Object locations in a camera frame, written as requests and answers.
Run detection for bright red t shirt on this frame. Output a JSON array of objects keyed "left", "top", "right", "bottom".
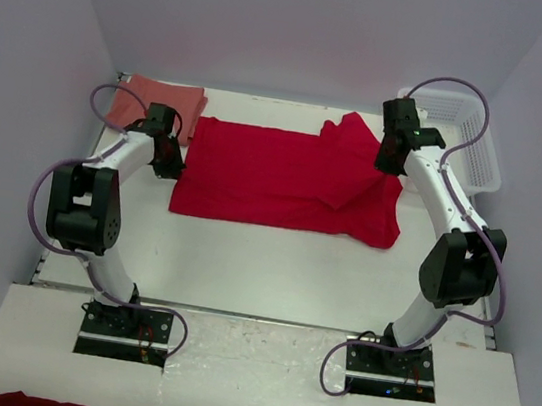
[{"left": 168, "top": 112, "right": 402, "bottom": 250}]

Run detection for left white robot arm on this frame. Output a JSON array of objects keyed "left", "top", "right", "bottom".
[{"left": 45, "top": 103, "right": 186, "bottom": 337}]

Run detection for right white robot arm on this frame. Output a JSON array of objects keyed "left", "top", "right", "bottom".
[{"left": 367, "top": 97, "right": 507, "bottom": 375}]

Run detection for folded pink t shirt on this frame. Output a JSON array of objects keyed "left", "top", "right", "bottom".
[{"left": 102, "top": 70, "right": 212, "bottom": 149}]

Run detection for white plastic basket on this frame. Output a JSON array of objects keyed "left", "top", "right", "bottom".
[{"left": 410, "top": 87, "right": 502, "bottom": 197}]

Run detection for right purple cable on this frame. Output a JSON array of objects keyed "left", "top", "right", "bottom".
[{"left": 316, "top": 64, "right": 537, "bottom": 406}]

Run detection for purple cable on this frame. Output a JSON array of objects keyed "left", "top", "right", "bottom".
[
  {"left": 316, "top": 64, "right": 537, "bottom": 406},
  {"left": 8, "top": 74, "right": 221, "bottom": 366}
]

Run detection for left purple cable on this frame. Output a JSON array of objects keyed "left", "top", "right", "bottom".
[{"left": 8, "top": 74, "right": 221, "bottom": 366}]

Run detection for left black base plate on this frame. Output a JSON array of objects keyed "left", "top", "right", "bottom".
[{"left": 73, "top": 300, "right": 173, "bottom": 368}]

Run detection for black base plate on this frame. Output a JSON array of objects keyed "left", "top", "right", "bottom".
[
  {"left": 73, "top": 300, "right": 173, "bottom": 368},
  {"left": 344, "top": 331, "right": 436, "bottom": 403}
]

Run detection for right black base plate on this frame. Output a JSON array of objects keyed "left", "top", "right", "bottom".
[{"left": 344, "top": 331, "right": 436, "bottom": 403}]

